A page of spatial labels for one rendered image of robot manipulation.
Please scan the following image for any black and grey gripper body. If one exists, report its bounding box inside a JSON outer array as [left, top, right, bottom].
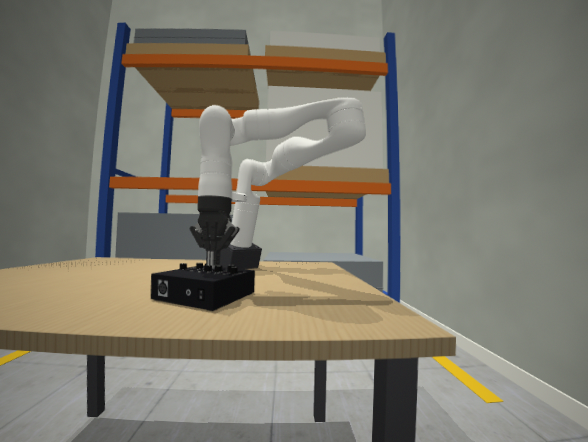
[[198, 196, 232, 236]]

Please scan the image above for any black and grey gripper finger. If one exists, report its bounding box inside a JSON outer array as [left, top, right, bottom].
[[190, 220, 211, 265], [210, 218, 240, 268]]

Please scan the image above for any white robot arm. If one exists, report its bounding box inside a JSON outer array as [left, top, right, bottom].
[[198, 98, 366, 247]]

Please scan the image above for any black lighting desk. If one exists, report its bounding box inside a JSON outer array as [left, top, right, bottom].
[[151, 263, 255, 312]]

